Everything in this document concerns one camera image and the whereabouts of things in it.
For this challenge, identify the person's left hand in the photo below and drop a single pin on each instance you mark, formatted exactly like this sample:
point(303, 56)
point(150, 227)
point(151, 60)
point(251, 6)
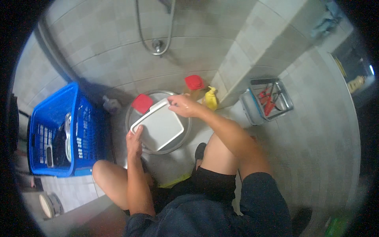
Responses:
point(134, 145)

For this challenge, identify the person's right hand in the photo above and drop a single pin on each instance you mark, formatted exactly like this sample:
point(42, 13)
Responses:
point(186, 106)

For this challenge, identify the person's right fingers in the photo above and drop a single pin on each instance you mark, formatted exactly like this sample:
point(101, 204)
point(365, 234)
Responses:
point(175, 100)

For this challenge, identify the white plastic tray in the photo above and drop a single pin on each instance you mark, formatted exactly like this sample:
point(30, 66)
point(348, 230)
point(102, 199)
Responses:
point(161, 127)

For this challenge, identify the jar with red lid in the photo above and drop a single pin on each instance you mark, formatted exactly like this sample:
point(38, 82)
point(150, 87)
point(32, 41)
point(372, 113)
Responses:
point(194, 84)

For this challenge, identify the red square lid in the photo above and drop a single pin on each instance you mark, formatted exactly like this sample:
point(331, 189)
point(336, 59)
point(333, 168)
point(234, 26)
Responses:
point(142, 103)

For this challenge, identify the round metal basin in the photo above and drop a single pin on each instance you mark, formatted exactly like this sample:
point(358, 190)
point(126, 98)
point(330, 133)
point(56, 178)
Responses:
point(183, 134)

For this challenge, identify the small grey pump bottle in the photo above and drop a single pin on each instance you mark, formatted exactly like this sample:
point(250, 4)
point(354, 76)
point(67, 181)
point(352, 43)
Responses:
point(110, 104)

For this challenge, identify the person's legs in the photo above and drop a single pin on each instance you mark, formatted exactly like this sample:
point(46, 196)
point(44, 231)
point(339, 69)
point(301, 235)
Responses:
point(219, 160)

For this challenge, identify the yellow low stool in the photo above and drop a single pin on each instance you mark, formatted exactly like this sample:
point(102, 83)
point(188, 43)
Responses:
point(175, 181)

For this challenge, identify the dish rack with red utensils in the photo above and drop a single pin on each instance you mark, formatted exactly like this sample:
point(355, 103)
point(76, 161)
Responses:
point(266, 99)

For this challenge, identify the blue basket with dishes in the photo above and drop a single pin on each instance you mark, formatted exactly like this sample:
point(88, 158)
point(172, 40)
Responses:
point(83, 130)

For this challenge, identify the person's body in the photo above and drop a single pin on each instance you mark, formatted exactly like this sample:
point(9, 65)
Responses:
point(207, 210)

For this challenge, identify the dark grey pipe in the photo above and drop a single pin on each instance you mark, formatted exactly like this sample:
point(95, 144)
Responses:
point(59, 56)

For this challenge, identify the round white drum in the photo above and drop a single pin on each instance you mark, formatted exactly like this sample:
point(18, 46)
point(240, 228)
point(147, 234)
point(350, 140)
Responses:
point(49, 205)

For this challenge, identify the blue cloth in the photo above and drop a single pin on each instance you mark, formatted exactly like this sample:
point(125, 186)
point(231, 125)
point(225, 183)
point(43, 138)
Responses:
point(325, 19)

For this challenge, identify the cream bottle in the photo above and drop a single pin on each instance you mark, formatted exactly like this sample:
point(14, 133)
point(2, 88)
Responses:
point(356, 84)

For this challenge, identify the green packet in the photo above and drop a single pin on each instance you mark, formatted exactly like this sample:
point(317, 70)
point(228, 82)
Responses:
point(337, 225)

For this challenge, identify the chrome wall valve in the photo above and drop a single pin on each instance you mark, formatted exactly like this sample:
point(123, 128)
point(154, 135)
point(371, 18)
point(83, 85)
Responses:
point(157, 45)

